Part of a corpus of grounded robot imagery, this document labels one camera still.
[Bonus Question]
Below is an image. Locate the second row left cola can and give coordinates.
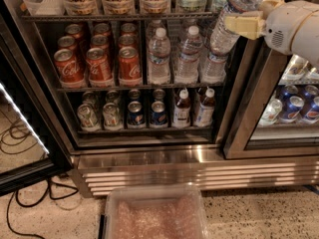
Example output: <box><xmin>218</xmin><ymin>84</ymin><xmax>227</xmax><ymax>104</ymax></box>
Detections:
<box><xmin>57</xmin><ymin>36</ymin><xmax>81</xmax><ymax>55</ymax></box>

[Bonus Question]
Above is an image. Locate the tea bottle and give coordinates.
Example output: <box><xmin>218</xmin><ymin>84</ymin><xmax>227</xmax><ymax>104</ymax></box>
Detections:
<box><xmin>172</xmin><ymin>89</ymin><xmax>191</xmax><ymax>128</ymax></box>
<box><xmin>193</xmin><ymin>88</ymin><xmax>215</xmax><ymax>127</ymax></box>

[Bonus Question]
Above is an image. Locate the black floor cable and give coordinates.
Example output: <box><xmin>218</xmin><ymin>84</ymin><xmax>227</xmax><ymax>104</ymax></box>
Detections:
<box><xmin>5</xmin><ymin>176</ymin><xmax>80</xmax><ymax>239</ymax></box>

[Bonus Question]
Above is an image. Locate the second row cola can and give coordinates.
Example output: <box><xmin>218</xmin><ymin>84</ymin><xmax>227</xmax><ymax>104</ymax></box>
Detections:
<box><xmin>90</xmin><ymin>35</ymin><xmax>110</xmax><ymax>52</ymax></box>
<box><xmin>118</xmin><ymin>35</ymin><xmax>139</xmax><ymax>49</ymax></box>
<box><xmin>57</xmin><ymin>36</ymin><xmax>81</xmax><ymax>55</ymax></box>

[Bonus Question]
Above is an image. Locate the front left cola can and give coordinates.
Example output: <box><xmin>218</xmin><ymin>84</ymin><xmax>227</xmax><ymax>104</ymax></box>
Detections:
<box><xmin>54</xmin><ymin>49</ymin><xmax>85</xmax><ymax>88</ymax></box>

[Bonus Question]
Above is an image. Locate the water bottle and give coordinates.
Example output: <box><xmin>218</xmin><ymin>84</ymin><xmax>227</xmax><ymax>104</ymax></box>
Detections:
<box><xmin>210</xmin><ymin>0</ymin><xmax>262</xmax><ymax>56</ymax></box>
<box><xmin>148</xmin><ymin>28</ymin><xmax>170</xmax><ymax>85</ymax></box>
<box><xmin>200</xmin><ymin>52</ymin><xmax>227</xmax><ymax>84</ymax></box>

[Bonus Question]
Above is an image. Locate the right blue pepsi can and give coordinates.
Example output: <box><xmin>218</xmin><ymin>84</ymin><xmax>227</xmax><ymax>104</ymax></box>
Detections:
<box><xmin>151</xmin><ymin>101</ymin><xmax>167</xmax><ymax>128</ymax></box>

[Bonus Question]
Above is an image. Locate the white empty shelf tray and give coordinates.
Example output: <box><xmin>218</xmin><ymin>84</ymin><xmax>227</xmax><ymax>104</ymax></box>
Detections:
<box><xmin>23</xmin><ymin>0</ymin><xmax>65</xmax><ymax>16</ymax></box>

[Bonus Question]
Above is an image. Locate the left blue pepsi can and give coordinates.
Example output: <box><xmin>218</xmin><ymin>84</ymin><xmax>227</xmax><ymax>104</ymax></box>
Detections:
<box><xmin>127</xmin><ymin>101</ymin><xmax>146</xmax><ymax>128</ymax></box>

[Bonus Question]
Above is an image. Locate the front right cola can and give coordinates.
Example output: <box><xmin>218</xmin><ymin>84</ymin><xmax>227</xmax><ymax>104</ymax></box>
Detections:
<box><xmin>119</xmin><ymin>47</ymin><xmax>143</xmax><ymax>87</ymax></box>

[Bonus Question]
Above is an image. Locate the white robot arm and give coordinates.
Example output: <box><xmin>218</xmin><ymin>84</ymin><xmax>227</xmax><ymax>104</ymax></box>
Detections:
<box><xmin>224</xmin><ymin>0</ymin><xmax>319</xmax><ymax>67</ymax></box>

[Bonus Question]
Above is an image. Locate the right green soda can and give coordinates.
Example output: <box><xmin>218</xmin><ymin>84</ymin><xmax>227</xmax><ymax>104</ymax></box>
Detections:
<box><xmin>103</xmin><ymin>103</ymin><xmax>123</xmax><ymax>130</ymax></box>

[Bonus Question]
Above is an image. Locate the stainless steel fridge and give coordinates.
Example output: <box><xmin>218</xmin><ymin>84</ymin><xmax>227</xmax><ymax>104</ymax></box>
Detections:
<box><xmin>0</xmin><ymin>0</ymin><xmax>319</xmax><ymax>197</ymax></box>

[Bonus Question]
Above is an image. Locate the left tea bottle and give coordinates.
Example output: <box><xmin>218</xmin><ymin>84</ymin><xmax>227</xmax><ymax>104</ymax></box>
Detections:
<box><xmin>172</xmin><ymin>89</ymin><xmax>191</xmax><ymax>128</ymax></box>

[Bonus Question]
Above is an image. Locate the right tea bottle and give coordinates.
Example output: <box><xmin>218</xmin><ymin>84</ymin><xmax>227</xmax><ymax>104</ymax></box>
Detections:
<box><xmin>193</xmin><ymin>88</ymin><xmax>215</xmax><ymax>127</ymax></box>

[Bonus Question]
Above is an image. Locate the open fridge door left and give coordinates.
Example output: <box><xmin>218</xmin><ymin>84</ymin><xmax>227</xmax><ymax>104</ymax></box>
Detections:
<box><xmin>0</xmin><ymin>0</ymin><xmax>71</xmax><ymax>196</ymax></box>

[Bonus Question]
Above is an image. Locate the second row right cola can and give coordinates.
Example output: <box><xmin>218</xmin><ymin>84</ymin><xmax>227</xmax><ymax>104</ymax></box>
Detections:
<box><xmin>118</xmin><ymin>35</ymin><xmax>139</xmax><ymax>49</ymax></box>

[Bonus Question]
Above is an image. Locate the blue pepsi can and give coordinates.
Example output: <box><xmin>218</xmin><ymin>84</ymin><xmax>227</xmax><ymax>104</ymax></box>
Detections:
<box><xmin>127</xmin><ymin>101</ymin><xmax>146</xmax><ymax>128</ymax></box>
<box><xmin>151</xmin><ymin>101</ymin><xmax>167</xmax><ymax>128</ymax></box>

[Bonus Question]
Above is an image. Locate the clear plastic bin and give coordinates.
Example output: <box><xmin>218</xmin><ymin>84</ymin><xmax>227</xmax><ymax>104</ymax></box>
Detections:
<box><xmin>101</xmin><ymin>184</ymin><xmax>209</xmax><ymax>239</ymax></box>

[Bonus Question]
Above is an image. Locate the second row middle cola can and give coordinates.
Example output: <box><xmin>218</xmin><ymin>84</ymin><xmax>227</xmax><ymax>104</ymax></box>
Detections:
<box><xmin>90</xmin><ymin>35</ymin><xmax>110</xmax><ymax>52</ymax></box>

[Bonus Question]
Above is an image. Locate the left green soda can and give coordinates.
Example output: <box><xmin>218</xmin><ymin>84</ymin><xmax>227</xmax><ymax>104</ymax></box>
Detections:
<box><xmin>77</xmin><ymin>104</ymin><xmax>101</xmax><ymax>131</ymax></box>

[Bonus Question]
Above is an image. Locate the green soda can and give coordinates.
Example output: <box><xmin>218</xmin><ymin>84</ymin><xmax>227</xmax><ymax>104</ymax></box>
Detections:
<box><xmin>77</xmin><ymin>104</ymin><xmax>101</xmax><ymax>131</ymax></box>
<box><xmin>103</xmin><ymin>103</ymin><xmax>123</xmax><ymax>130</ymax></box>

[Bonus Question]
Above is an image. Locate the front middle cola can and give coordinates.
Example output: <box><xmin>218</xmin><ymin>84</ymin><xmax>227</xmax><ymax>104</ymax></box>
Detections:
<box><xmin>86</xmin><ymin>48</ymin><xmax>114</xmax><ymax>88</ymax></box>

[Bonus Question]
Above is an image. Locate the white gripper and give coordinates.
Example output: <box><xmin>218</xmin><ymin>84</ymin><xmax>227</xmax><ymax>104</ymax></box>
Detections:
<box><xmin>224</xmin><ymin>0</ymin><xmax>319</xmax><ymax>56</ymax></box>

